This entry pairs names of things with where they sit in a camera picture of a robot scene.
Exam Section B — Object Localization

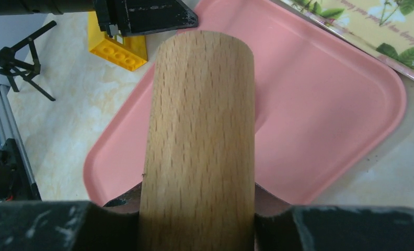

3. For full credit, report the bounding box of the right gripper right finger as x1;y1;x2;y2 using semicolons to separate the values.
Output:
255;185;414;250

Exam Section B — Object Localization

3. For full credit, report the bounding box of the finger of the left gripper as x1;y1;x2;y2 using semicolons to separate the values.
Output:
93;0;199;37

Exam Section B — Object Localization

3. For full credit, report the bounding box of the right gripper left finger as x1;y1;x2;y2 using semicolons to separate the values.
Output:
0;184;142;250

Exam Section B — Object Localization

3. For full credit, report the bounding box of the wooden rolling pin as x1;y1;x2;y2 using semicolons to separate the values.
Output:
138;30;255;250

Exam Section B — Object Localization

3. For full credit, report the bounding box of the pink plastic tray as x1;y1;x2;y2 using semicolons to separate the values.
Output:
83;0;408;207

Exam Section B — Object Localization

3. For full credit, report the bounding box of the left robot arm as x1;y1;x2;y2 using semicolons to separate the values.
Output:
0;0;199;37

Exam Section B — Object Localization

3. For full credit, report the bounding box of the yellow multicolour toy block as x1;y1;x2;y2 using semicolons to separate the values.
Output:
87;12;148;71

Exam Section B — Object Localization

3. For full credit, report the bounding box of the small black tripod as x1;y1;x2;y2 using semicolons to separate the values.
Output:
0;20;57;101

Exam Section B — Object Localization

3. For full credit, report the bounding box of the floral yellow tray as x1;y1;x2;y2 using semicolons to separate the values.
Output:
285;0;414;81

